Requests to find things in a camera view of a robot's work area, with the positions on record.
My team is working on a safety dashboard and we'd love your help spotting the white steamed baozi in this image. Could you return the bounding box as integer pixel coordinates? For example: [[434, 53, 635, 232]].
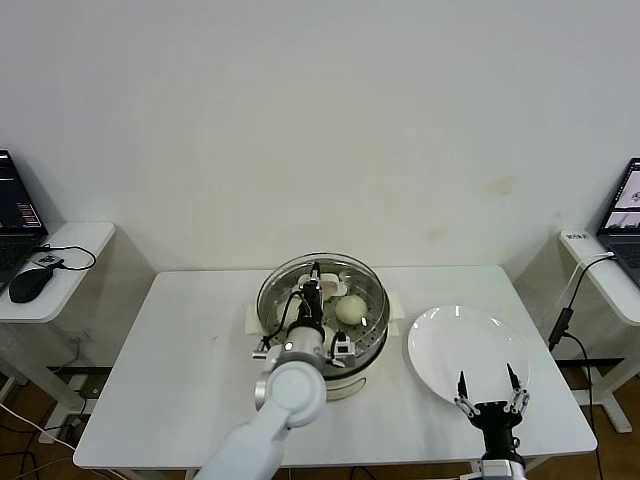
[[333, 295, 365, 325], [274, 298, 303, 329]]

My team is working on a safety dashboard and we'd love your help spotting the stainless steel steamer basket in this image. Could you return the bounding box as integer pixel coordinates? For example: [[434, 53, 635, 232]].
[[259, 259, 392, 374]]

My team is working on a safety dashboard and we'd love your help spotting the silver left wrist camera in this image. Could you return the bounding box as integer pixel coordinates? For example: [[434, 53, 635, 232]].
[[327, 330, 357, 369]]

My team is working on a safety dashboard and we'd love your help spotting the white floor cable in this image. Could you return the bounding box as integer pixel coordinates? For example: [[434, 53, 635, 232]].
[[0, 402, 81, 449]]

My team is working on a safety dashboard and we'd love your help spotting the white side table with mouse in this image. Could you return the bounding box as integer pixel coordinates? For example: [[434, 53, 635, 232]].
[[0, 221, 119, 444]]

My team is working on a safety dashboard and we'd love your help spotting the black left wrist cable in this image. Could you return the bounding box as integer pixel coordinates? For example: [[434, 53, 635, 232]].
[[257, 292, 304, 351]]

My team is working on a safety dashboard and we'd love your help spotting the cream electric cooking pot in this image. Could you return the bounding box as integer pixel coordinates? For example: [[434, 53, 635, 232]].
[[244, 293, 407, 401]]

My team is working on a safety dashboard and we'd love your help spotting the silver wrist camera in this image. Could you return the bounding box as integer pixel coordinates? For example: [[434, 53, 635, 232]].
[[480, 457, 527, 480], [327, 330, 357, 369]]

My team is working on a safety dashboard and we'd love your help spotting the white side table with label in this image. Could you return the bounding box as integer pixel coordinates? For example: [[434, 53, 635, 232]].
[[558, 230, 640, 435]]

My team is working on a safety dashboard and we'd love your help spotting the black laptop with dark screen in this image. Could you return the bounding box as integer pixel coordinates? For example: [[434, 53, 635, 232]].
[[0, 149, 51, 296]]

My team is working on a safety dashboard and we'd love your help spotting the black computer mouse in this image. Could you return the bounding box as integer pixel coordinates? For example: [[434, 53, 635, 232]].
[[8, 267, 55, 304]]

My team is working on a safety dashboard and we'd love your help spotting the white floor power strip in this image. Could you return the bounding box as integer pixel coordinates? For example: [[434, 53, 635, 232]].
[[69, 373, 101, 416]]

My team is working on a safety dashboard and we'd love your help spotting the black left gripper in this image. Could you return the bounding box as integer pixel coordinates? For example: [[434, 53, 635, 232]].
[[298, 261, 324, 327]]

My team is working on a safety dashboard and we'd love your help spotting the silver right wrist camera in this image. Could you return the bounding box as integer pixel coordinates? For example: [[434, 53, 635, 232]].
[[480, 457, 527, 480]]

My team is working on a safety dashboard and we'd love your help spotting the round white plate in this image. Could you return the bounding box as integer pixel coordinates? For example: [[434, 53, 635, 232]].
[[407, 305, 530, 413]]

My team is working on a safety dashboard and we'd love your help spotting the thin black hub cable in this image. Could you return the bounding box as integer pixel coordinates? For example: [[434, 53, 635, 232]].
[[34, 243, 99, 272]]

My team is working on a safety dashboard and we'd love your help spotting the round glass pot lid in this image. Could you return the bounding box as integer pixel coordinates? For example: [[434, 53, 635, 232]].
[[256, 252, 390, 351]]

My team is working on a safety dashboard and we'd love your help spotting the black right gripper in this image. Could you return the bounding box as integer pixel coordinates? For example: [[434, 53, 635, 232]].
[[452, 362, 531, 460]]

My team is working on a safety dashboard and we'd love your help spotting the black cable with inline adapter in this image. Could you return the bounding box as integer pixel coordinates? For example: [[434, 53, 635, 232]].
[[548, 253, 617, 419]]

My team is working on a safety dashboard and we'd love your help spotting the white laptop cable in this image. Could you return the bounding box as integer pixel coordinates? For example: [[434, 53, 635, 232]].
[[558, 260, 586, 306]]

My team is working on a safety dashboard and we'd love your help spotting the grey laptop with light screen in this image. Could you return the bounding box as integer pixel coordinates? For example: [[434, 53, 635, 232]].
[[597, 158, 640, 289]]

